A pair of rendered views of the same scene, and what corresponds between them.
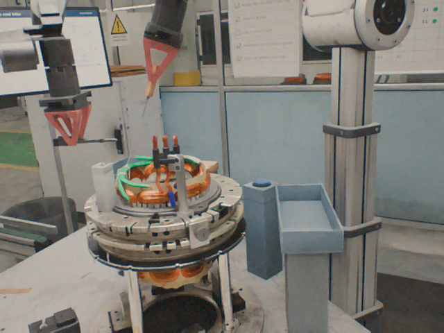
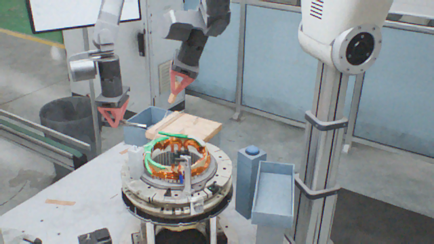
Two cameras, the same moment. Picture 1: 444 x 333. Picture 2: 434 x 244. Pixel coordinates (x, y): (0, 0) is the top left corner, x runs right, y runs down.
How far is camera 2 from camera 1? 0.47 m
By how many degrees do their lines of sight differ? 11
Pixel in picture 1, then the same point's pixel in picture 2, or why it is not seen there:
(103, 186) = (135, 163)
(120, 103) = (145, 9)
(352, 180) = (320, 159)
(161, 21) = (184, 60)
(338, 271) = (302, 219)
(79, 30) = not seen: outside the picture
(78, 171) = not seen: hidden behind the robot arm
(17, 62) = (83, 76)
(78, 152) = not seen: hidden behind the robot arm
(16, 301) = (66, 212)
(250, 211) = (241, 170)
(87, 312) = (115, 228)
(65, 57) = (114, 72)
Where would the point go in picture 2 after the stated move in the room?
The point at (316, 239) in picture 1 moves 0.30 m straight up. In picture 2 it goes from (274, 219) to (285, 116)
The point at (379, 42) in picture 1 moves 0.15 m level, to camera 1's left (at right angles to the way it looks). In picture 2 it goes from (349, 71) to (295, 68)
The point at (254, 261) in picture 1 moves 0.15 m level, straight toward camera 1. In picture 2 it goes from (241, 205) to (236, 234)
